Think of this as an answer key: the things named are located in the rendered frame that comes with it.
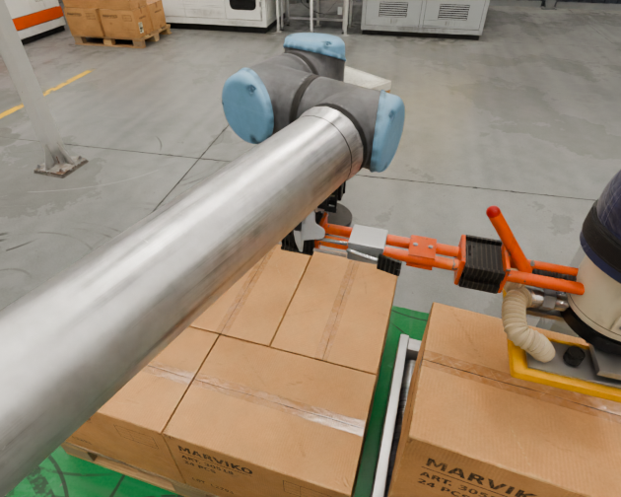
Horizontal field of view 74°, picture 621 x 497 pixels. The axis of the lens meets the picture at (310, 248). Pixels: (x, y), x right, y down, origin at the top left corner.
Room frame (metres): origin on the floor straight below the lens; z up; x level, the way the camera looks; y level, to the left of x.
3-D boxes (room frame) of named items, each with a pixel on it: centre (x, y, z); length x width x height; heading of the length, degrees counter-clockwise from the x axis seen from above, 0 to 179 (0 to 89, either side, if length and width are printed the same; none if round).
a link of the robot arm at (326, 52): (0.66, -0.01, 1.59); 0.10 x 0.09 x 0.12; 147
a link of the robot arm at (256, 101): (0.56, 0.05, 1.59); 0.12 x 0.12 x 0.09; 57
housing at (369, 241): (0.64, -0.11, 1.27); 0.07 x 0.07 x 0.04; 74
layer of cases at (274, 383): (1.08, 0.31, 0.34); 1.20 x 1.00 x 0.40; 73
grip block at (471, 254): (0.58, -0.32, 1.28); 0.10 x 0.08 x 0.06; 164
